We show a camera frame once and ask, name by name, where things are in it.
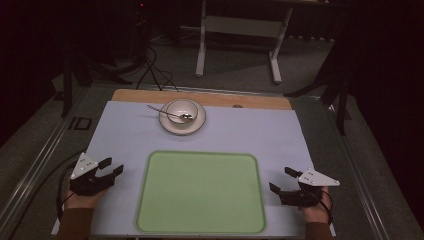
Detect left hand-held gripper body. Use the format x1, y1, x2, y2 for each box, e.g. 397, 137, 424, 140
68, 151, 107, 197

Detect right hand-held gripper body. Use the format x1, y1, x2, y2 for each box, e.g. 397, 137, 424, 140
279, 168, 341, 208

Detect person's left hand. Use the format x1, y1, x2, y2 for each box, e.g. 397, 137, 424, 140
63, 187, 108, 211

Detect person's right hand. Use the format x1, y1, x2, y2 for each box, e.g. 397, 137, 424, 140
300, 185, 333, 225

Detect pale blue table mat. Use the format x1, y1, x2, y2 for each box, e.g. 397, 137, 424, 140
51, 100, 337, 238

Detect metal spoon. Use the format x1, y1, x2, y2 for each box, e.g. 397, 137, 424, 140
146, 104, 194, 122

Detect green tray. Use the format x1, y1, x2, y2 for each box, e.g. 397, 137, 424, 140
134, 149, 268, 235

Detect white saucer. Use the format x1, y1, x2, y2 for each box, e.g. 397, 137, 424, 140
158, 98, 207, 136

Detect black stand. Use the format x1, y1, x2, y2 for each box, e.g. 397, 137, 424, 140
59, 53, 134, 119
283, 39, 355, 136

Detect white bowl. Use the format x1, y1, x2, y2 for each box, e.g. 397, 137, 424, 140
165, 98, 200, 126

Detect white metal stand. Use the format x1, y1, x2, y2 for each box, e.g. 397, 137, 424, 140
195, 0, 295, 85

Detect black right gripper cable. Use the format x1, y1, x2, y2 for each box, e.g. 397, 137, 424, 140
308, 187, 335, 226

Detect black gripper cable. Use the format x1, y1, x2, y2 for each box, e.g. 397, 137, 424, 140
55, 149, 88, 224
308, 187, 335, 226

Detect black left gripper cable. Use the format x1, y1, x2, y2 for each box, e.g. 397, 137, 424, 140
55, 149, 88, 224

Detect metal floor rail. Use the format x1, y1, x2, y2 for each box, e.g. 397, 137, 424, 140
0, 87, 90, 233
323, 102, 392, 240

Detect black floor cables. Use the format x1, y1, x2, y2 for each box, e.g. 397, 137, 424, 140
133, 41, 180, 93

